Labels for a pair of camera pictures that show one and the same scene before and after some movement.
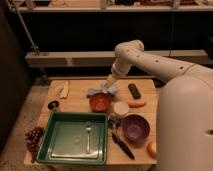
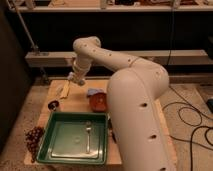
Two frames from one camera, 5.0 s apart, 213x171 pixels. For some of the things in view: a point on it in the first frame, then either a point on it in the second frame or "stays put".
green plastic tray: x=64 y=138 stays put
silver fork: x=88 y=128 stays put
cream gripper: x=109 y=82 → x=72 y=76
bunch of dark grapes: x=32 y=140 stays put
